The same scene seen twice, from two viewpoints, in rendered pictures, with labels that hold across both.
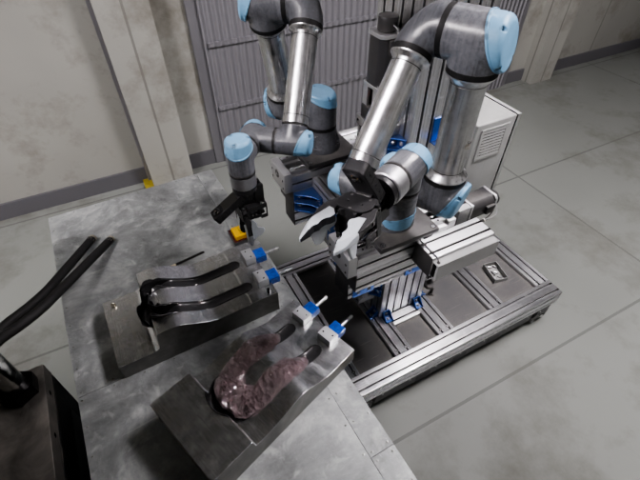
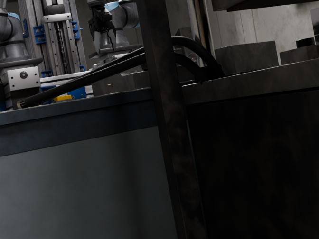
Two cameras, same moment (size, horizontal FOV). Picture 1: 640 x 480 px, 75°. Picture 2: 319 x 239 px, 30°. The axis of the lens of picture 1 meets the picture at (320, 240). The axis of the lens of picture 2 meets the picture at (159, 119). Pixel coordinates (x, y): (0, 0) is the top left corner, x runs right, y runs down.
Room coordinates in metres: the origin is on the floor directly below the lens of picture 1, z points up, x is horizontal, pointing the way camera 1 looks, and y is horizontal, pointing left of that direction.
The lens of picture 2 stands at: (0.49, 2.71, 0.76)
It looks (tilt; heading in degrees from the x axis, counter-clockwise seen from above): 2 degrees down; 277
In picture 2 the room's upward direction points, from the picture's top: 10 degrees counter-clockwise
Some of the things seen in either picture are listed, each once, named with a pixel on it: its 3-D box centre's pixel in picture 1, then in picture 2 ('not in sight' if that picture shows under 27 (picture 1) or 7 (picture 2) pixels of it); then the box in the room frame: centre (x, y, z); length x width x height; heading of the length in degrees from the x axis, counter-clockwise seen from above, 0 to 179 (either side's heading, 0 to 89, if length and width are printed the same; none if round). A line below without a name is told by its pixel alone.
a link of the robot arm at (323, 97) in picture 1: (319, 106); (7, 28); (1.47, 0.00, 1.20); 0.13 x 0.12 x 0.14; 79
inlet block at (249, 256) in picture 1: (261, 254); not in sight; (1.00, 0.20, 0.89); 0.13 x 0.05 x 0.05; 120
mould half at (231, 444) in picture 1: (260, 379); (211, 66); (0.55, 0.16, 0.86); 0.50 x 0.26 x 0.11; 137
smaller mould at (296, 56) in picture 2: not in sight; (307, 55); (0.13, 0.00, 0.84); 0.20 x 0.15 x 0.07; 120
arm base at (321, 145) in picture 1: (321, 133); (13, 53); (1.46, 0.00, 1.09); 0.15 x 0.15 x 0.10
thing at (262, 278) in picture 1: (274, 275); not in sight; (0.90, 0.15, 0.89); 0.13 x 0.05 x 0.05; 119
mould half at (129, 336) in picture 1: (190, 299); (140, 73); (0.82, 0.42, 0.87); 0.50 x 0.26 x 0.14; 120
